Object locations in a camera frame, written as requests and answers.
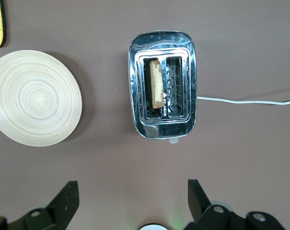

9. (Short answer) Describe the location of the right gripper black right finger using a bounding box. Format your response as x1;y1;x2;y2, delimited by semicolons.
183;179;283;230

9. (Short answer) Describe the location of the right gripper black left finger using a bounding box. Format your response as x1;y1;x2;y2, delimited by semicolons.
0;181;80;230

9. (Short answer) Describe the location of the round wooden plate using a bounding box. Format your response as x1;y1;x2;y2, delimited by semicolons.
0;49;83;147

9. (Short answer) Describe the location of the brown bread slice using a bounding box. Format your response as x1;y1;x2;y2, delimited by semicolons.
148;59;165;110

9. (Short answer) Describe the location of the chrome and cream toaster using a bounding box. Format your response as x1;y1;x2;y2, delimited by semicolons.
128;30;198;144

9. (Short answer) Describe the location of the brown table cover mat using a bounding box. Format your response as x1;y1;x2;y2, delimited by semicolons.
0;0;290;230

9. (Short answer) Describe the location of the white toaster power cord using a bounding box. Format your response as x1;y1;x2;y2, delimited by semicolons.
197;95;290;106

